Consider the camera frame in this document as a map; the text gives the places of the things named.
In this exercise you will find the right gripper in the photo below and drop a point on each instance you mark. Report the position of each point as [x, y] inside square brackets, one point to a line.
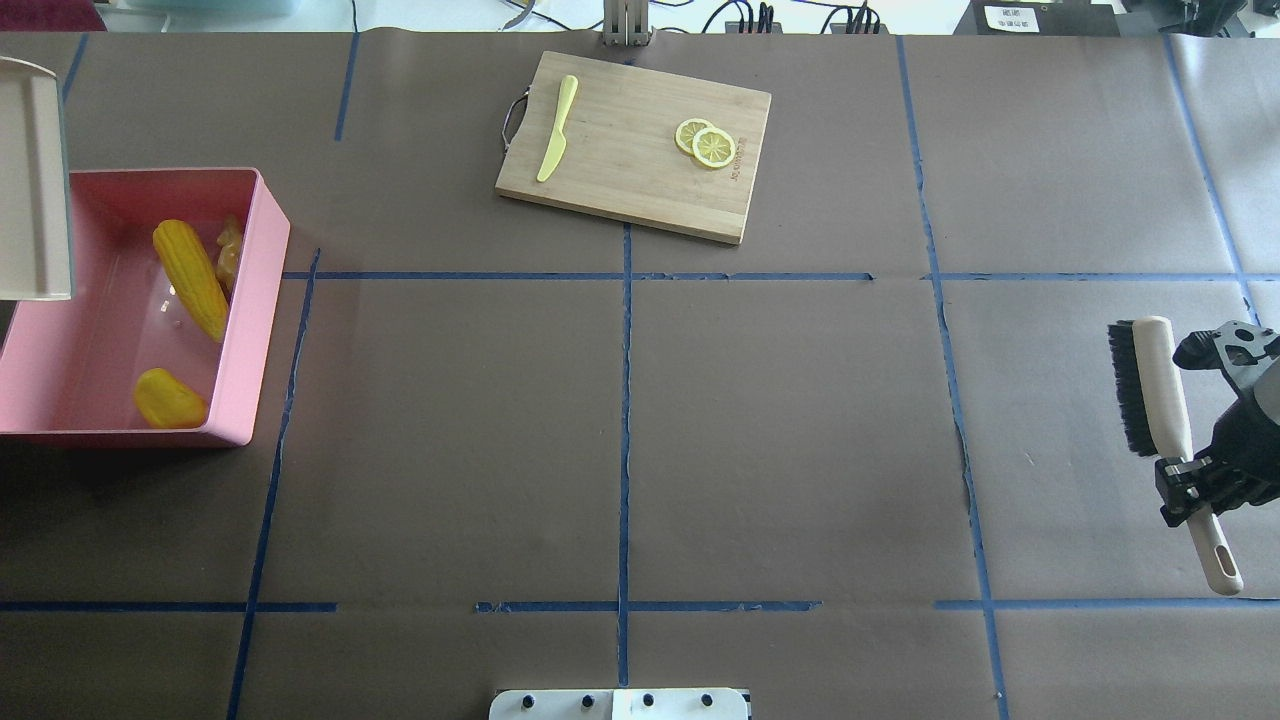
[1243, 436]

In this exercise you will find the beige hand brush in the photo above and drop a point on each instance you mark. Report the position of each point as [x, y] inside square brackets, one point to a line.
[1153, 409]

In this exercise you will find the toy ginger root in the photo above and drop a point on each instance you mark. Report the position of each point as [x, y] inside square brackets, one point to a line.
[230, 242]

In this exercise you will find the yellow toy corn cob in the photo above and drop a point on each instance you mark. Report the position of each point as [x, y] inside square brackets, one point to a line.
[192, 276]

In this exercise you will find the yellow toy potato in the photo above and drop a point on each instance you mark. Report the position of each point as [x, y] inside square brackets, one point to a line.
[167, 403]

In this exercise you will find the beige plastic dustpan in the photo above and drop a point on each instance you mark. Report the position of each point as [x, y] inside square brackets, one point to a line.
[37, 258]

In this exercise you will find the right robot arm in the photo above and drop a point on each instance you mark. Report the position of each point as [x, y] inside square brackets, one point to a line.
[1240, 465]

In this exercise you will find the red plastic bin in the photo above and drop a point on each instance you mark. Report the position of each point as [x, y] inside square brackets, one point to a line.
[69, 367]

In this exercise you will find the black box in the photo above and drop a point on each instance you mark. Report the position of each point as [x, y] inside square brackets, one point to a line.
[1038, 18]

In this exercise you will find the wooden cutting board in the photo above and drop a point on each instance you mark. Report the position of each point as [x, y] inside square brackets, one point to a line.
[622, 161]

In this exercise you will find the yellow plastic knife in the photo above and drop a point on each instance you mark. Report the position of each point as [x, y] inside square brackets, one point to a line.
[557, 141]

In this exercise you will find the red object at corner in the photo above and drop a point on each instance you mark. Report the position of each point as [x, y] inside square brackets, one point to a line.
[50, 16]

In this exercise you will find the white mounting base plate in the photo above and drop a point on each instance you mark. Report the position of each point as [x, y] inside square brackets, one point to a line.
[622, 703]

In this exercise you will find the aluminium frame post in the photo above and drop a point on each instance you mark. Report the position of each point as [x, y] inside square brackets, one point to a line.
[626, 23]

